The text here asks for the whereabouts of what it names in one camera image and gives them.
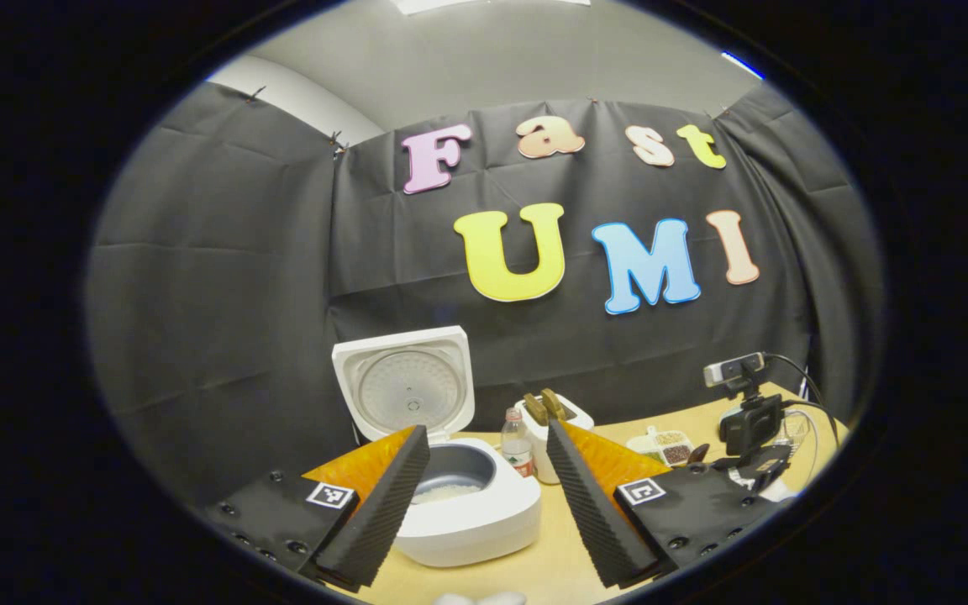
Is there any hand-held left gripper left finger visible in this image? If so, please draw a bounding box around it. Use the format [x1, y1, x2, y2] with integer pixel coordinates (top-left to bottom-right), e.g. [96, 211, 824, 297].
[198, 424, 433, 593]

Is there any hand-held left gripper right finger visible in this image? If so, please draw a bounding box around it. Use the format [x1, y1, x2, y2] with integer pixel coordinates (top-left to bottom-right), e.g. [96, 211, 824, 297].
[544, 418, 787, 589]

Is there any white rice cooker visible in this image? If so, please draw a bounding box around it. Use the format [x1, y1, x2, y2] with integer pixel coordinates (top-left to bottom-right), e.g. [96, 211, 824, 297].
[331, 326, 542, 568]

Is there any white toaster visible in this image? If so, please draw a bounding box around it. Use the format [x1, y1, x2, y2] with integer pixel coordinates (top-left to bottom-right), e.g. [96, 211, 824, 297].
[515, 391, 596, 486]

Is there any white divided grain dish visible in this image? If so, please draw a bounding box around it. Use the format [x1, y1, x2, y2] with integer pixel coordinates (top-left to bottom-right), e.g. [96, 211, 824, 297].
[627, 426, 695, 467]

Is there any clear plastic water bottle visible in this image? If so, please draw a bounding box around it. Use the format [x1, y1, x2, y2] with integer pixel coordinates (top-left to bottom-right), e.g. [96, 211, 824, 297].
[501, 408, 535, 478]

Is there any black backdrop cloth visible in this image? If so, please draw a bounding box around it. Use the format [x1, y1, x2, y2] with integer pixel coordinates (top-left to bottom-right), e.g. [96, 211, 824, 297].
[85, 82, 886, 509]

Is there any black camera cable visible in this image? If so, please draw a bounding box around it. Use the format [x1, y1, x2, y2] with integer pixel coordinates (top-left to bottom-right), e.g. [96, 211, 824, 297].
[782, 399, 842, 446]

